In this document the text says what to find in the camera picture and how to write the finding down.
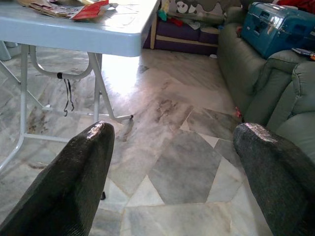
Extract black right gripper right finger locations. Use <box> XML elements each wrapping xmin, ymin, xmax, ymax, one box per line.
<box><xmin>232</xmin><ymin>122</ymin><xmax>315</xmax><ymax>236</ymax></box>

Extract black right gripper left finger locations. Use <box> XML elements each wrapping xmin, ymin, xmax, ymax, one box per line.
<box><xmin>0</xmin><ymin>121</ymin><xmax>115</xmax><ymax>236</ymax></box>

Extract grey green leather sofa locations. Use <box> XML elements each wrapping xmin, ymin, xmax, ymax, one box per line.
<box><xmin>217</xmin><ymin>6</ymin><xmax>315</xmax><ymax>163</ymax></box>

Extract blue plastic storage box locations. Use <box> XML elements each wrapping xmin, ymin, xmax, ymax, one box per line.
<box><xmin>240</xmin><ymin>1</ymin><xmax>315</xmax><ymax>59</ymax></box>

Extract light blue folding table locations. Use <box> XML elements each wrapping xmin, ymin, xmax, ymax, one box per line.
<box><xmin>0</xmin><ymin>0</ymin><xmax>159</xmax><ymax>177</ymax></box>

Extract red and white paper packet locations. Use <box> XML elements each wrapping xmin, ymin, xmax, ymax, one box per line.
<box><xmin>50</xmin><ymin>0</ymin><xmax>109</xmax><ymax>21</ymax></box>

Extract brown cardboard scrap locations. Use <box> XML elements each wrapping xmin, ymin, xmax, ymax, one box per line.
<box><xmin>18</xmin><ymin>0</ymin><xmax>74</xmax><ymax>18</ymax></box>

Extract panda print cloth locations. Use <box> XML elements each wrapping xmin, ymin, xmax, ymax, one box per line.
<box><xmin>161</xmin><ymin>0</ymin><xmax>242</xmax><ymax>25</ymax></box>

